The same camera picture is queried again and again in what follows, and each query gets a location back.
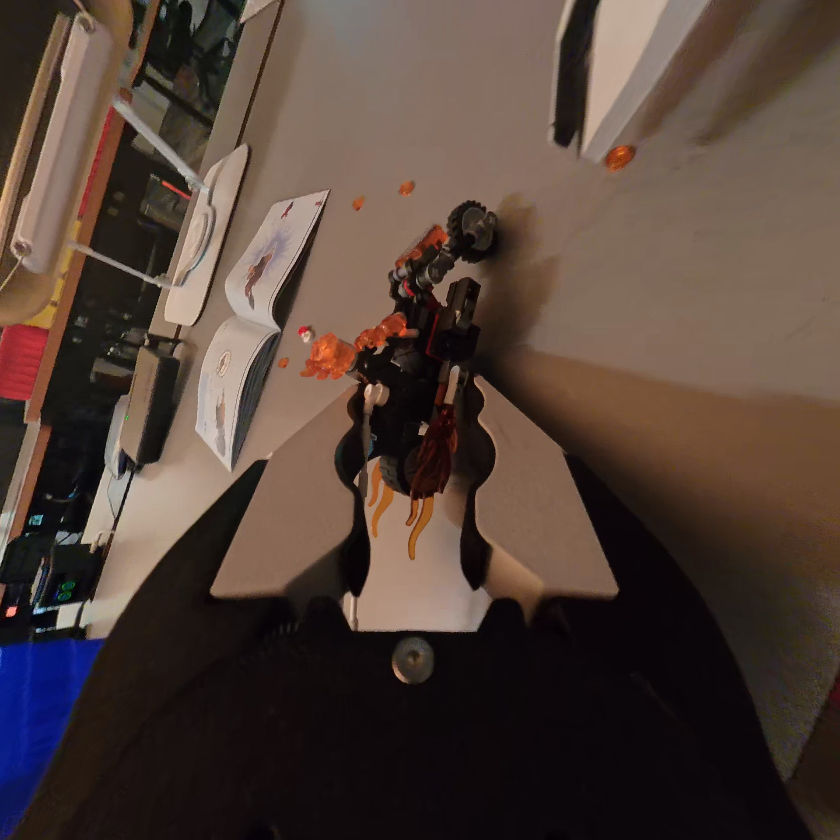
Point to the lego instruction booklet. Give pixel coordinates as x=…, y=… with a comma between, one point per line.
x=262, y=262

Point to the lego motorcycle model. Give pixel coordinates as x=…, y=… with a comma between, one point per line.
x=433, y=328

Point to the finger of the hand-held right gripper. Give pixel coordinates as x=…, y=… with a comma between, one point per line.
x=630, y=65

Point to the blue plastic bin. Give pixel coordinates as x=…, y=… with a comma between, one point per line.
x=33, y=722

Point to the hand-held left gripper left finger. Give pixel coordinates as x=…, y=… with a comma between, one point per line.
x=295, y=525

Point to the black box device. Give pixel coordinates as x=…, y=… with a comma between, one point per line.
x=154, y=394

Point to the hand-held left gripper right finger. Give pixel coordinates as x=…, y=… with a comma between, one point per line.
x=544, y=525

